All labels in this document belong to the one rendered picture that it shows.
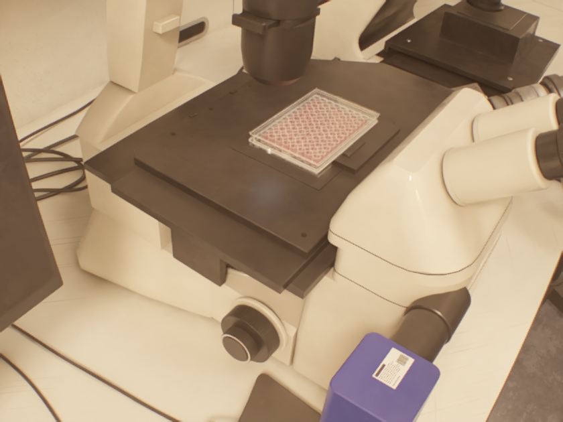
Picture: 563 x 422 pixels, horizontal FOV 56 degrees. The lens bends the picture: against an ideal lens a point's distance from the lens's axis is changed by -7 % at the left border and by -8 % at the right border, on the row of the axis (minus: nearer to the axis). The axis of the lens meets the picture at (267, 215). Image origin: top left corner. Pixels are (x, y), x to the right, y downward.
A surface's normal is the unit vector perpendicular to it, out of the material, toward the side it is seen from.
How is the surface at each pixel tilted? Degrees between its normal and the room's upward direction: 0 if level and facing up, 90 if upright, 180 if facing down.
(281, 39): 90
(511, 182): 101
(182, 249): 90
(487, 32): 90
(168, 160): 0
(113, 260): 48
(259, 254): 0
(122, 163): 0
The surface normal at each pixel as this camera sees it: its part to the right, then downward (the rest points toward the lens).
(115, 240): -0.40, -0.11
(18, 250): 0.81, 0.37
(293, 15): 0.33, 0.64
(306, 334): -0.59, 0.51
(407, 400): 0.05, -0.75
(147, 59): 0.77, 0.60
